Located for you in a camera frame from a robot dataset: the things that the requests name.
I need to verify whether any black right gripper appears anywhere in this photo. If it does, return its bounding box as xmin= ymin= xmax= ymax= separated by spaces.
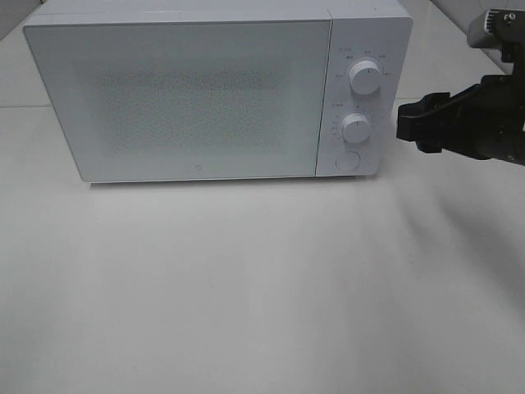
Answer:
xmin=396 ymin=76 xmax=524 ymax=166

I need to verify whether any white microwave knob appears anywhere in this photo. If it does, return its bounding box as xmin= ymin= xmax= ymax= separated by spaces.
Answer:
xmin=348 ymin=57 xmax=383 ymax=95
xmin=340 ymin=113 xmax=372 ymax=144

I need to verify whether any round white door release button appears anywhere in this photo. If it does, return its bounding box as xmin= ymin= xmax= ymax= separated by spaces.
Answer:
xmin=336 ymin=152 xmax=361 ymax=173

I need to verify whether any white microwave door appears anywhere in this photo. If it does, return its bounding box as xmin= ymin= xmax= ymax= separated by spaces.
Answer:
xmin=24 ymin=21 xmax=331 ymax=183

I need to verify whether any white microwave oven body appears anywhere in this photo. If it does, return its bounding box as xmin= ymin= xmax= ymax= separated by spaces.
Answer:
xmin=23 ymin=1 xmax=413 ymax=181

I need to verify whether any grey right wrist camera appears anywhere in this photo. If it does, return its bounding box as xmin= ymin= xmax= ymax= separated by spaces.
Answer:
xmin=467 ymin=8 xmax=524 ymax=64

